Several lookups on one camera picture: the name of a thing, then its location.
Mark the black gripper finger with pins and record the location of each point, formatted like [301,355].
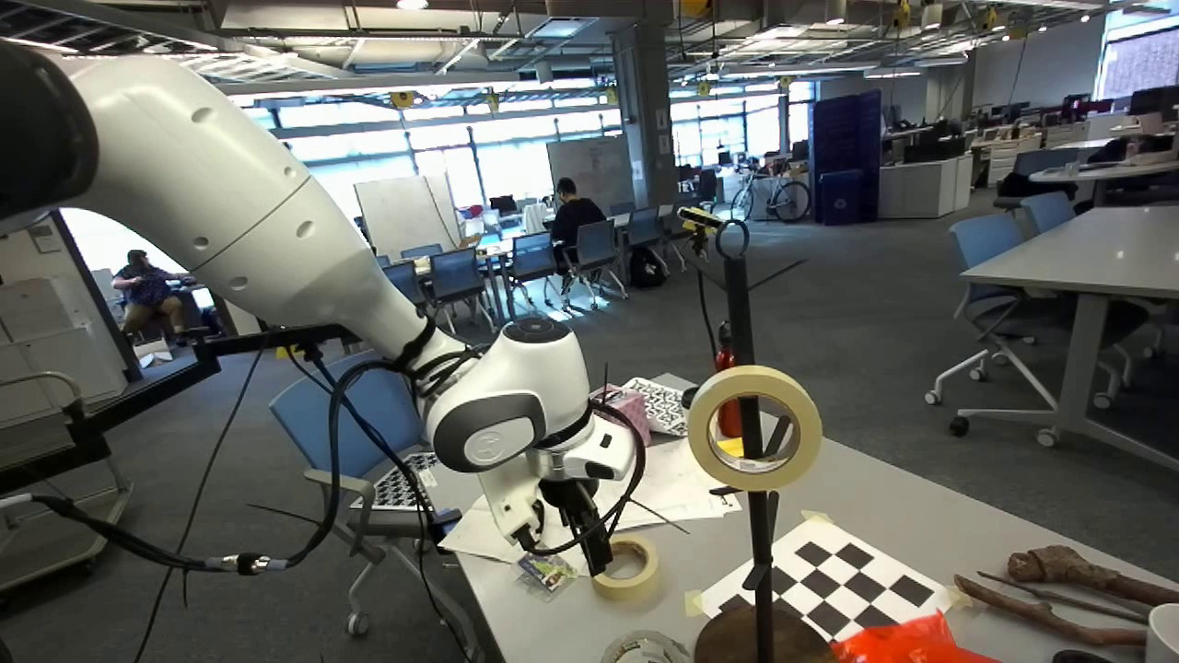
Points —
[599,549]

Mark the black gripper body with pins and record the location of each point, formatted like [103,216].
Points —
[572,502]

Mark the beige masking tape roll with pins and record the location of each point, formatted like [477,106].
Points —
[798,416]
[647,576]

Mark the grey duct tape roll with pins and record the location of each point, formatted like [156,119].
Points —
[647,648]

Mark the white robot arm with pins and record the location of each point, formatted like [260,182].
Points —
[207,187]

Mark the black pole wooden base holder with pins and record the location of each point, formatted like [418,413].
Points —
[760,555]

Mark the small colourful card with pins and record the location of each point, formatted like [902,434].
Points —
[545,571]

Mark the white paper sheets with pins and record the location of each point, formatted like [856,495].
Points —
[669,490]

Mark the pink patterned tissue box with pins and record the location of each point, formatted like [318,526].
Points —
[628,405]

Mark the black white marker tag sheet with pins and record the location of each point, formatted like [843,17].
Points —
[664,402]

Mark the yellow sticky notes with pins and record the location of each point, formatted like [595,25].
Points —
[730,449]

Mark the red bottle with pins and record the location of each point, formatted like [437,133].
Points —
[723,426]

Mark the white keyboard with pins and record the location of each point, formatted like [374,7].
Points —
[398,490]

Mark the black bag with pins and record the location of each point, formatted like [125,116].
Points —
[647,267]

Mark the blue padded chair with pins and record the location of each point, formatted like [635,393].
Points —
[318,426]

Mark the black white checkerboard sheet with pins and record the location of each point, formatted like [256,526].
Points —
[859,576]

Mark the seated person dark clothes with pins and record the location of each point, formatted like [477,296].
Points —
[572,217]

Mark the orange plastic bag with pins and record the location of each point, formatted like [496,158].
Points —
[907,646]

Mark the white whiteboard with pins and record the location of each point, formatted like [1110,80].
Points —
[398,216]

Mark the parked bicycle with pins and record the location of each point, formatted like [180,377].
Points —
[789,201]

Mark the blue cabinet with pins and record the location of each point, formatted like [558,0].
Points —
[843,149]

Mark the long brown wooden branch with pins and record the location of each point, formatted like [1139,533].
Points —
[1045,620]

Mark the white low cabinet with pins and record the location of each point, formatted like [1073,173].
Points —
[921,188]

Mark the thick brown wooden branch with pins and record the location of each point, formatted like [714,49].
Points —
[1068,567]

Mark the seated person blue shirt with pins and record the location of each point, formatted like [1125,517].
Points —
[145,290]

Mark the blue office chair white base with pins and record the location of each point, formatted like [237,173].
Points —
[990,242]

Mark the white mug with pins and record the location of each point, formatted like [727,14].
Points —
[1164,631]

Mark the grey office table white legs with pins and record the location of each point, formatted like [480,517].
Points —
[1091,252]

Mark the black camera on thin stand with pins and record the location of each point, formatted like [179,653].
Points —
[700,217]

